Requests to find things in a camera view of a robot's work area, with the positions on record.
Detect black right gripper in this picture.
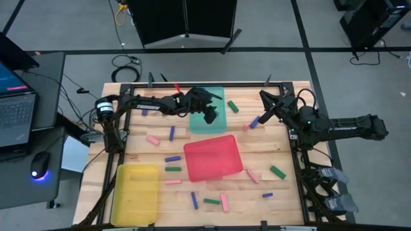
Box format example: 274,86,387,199
257,89,300,125

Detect black aluminium rig frame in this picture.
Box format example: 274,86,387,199
78,81,347,231

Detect teal translucent plastic bin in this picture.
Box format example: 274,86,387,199
189,86,228,135

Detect yellow cable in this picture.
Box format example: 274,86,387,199
114,2,130,27

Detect coiled black floor cable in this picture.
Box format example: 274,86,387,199
110,54,143,83

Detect yellow translucent plastic bin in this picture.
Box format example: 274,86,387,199
110,164,160,227

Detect black mouse with blue light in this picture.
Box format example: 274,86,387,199
30,151,51,180

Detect black folding divider panel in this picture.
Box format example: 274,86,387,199
126,0,243,55

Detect red translucent plastic bin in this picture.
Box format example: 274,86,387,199
182,134,245,184

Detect white flat board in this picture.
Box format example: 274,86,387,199
60,134,91,174

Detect black monitor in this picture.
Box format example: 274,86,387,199
0,31,40,71

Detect black computer tower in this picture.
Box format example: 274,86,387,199
333,0,411,49

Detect person's foot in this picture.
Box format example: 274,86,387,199
323,193,360,214
317,166,350,185

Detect black desk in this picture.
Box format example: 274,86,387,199
0,51,67,210

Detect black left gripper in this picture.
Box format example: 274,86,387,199
184,87,223,125

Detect grey laptop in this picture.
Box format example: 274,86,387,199
0,60,37,149

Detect grey table clamp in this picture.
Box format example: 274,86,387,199
80,129,107,142

